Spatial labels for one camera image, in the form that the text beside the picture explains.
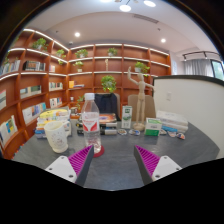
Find cream ceramic mug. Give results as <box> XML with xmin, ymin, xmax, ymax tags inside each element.
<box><xmin>43</xmin><ymin>120</ymin><xmax>70</xmax><ymax>154</ymax></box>

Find wooden shelf unit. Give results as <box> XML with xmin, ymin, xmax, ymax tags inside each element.
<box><xmin>0</xmin><ymin>28</ymin><xmax>173</xmax><ymax>159</ymax></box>

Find dark office chair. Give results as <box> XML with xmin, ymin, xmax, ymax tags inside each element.
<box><xmin>94</xmin><ymin>92</ymin><xmax>122</xmax><ymax>122</ymax></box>

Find dark book stack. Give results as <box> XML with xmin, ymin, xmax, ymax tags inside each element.
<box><xmin>75</xmin><ymin>112</ymin><xmax>119</xmax><ymax>136</ymax></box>

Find green and white box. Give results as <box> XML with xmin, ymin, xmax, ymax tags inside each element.
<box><xmin>144</xmin><ymin>117</ymin><xmax>163</xmax><ymax>137</ymax></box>

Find colourful book stack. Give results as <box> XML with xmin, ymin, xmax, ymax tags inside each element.
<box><xmin>34</xmin><ymin>108</ymin><xmax>72</xmax><ymax>139</ymax></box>

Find tan chair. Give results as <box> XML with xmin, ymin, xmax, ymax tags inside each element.
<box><xmin>127</xmin><ymin>94</ymin><xmax>157</xmax><ymax>123</ymax></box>

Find wooden artist mannequin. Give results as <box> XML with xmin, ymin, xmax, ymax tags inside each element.
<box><xmin>127</xmin><ymin>65</ymin><xmax>156</xmax><ymax>132</ymax></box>

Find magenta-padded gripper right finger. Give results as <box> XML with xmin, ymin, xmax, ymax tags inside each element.
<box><xmin>133</xmin><ymin>144</ymin><xmax>183</xmax><ymax>186</ymax></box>

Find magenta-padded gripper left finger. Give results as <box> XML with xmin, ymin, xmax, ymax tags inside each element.
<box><xmin>44</xmin><ymin>144</ymin><xmax>95</xmax><ymax>187</ymax></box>

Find grey window curtain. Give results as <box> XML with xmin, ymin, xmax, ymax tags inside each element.
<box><xmin>184</xmin><ymin>59</ymin><xmax>214</xmax><ymax>78</ymax></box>

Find clear plastic water bottle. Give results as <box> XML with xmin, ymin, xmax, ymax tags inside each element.
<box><xmin>81</xmin><ymin>92</ymin><xmax>102</xmax><ymax>155</ymax></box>

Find white book stack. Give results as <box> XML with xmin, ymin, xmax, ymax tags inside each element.
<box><xmin>155</xmin><ymin>110</ymin><xmax>189</xmax><ymax>134</ymax></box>

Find green and white carton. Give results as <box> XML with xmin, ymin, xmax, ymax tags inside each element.
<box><xmin>121</xmin><ymin>105</ymin><xmax>133</xmax><ymax>130</ymax></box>

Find round-bulb ceiling chandelier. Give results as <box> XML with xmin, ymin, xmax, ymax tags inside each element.
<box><xmin>99</xmin><ymin>0</ymin><xmax>157</xmax><ymax>13</ymax></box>

